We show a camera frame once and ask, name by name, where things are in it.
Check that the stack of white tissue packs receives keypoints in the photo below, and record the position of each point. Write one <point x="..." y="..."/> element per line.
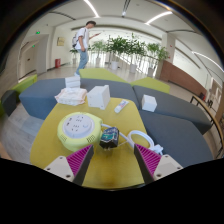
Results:
<point x="72" y="82"/>

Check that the green sofa module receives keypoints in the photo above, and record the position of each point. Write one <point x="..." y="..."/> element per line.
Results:
<point x="151" y="85"/>
<point x="100" y="75"/>

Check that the round yellow-white power strip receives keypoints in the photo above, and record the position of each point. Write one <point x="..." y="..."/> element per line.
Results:
<point x="78" y="130"/>

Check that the small white cube box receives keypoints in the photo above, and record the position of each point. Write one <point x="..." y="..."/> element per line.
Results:
<point x="149" y="103"/>

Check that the row of potted plants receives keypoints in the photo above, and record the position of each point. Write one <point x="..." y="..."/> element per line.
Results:
<point x="128" y="50"/>

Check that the green bench seat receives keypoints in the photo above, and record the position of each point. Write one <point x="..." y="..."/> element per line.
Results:
<point x="25" y="83"/>

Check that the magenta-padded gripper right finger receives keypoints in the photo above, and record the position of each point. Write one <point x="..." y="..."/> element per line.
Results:
<point x="148" y="159"/>

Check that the grey sofa module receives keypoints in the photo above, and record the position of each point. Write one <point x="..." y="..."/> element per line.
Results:
<point x="176" y="140"/>
<point x="180" y="106"/>
<point x="38" y="98"/>

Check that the green exit sign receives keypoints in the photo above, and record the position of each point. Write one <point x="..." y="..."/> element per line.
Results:
<point x="38" y="32"/>

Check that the framed wall picture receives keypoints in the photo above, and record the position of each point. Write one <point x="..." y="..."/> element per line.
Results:
<point x="60" y="41"/>

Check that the large white box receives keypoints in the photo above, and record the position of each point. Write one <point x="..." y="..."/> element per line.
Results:
<point x="97" y="97"/>

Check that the black charger with blue label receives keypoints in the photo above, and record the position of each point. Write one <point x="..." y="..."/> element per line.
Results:
<point x="109" y="137"/>

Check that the wooden bench with black frame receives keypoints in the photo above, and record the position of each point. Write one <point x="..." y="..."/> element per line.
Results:
<point x="206" y="108"/>

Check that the ceiling light strips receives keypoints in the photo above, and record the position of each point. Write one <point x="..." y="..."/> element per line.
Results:
<point x="91" y="8"/>

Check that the red bin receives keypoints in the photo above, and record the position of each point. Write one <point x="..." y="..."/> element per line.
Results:
<point x="57" y="63"/>

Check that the dark grey stool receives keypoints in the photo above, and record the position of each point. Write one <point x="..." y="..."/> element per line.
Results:
<point x="9" y="101"/>

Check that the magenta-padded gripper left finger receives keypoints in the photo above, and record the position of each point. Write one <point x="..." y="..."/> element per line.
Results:
<point x="80" y="159"/>

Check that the white remote control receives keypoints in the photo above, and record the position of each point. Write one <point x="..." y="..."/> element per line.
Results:
<point x="121" y="106"/>

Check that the person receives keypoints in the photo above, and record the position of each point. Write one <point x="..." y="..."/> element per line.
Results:
<point x="82" y="41"/>

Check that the pack of wet wipes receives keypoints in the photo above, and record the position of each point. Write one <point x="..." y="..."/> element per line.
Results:
<point x="70" y="96"/>

